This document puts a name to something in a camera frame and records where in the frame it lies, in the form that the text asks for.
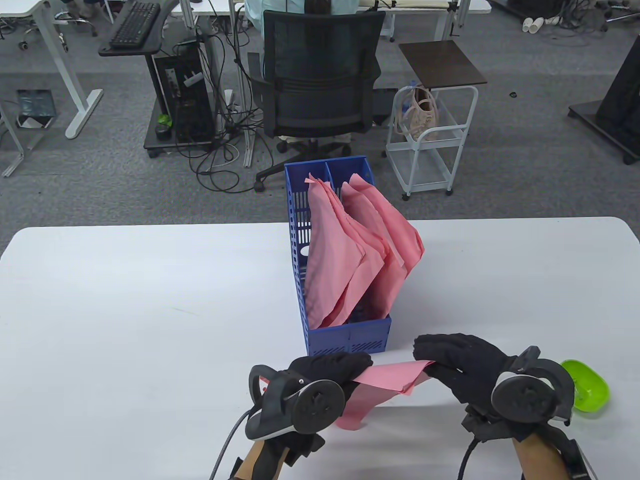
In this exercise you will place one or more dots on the black mesh office chair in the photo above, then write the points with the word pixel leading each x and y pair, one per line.
pixel 320 100

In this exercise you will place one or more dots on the person's left forearm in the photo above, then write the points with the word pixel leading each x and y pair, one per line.
pixel 252 462

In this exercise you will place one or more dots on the small green object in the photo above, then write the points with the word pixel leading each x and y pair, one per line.
pixel 164 120

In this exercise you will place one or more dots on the pink paper stack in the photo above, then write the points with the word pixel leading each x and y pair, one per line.
pixel 372 250
pixel 385 380
pixel 400 235
pixel 330 265

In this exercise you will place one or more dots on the green plastic bowl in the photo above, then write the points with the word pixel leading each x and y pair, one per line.
pixel 592 390

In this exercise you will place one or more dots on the black floor stand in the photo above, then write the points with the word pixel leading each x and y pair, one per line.
pixel 620 100

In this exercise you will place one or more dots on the person's left hand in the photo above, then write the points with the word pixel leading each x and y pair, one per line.
pixel 335 367

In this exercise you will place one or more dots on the blue plastic file holder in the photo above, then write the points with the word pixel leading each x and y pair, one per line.
pixel 350 340

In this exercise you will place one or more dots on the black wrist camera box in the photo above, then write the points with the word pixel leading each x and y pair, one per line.
pixel 580 465

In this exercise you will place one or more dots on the person's right hand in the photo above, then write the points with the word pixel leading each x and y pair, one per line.
pixel 470 365

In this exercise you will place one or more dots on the black computer tower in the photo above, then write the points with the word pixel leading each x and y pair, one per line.
pixel 192 110

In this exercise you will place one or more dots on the person's right forearm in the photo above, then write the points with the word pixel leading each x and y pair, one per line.
pixel 540 460

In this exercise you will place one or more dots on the white rolling cart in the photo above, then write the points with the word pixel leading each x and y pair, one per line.
pixel 425 172

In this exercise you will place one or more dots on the black handheld controller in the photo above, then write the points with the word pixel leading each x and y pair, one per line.
pixel 522 400
pixel 315 407

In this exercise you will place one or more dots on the black computer cart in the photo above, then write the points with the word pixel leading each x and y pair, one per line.
pixel 165 145

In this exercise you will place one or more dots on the dark teal floor box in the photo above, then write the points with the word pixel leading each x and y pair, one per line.
pixel 35 105

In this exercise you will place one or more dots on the black keyboard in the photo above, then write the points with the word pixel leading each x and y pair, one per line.
pixel 135 25

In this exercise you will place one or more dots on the beige handbag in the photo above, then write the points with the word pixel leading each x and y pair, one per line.
pixel 420 120

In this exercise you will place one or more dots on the white desk frame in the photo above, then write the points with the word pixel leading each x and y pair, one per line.
pixel 14 165

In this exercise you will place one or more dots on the white plastic cup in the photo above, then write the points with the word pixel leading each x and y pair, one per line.
pixel 538 25
pixel 527 25

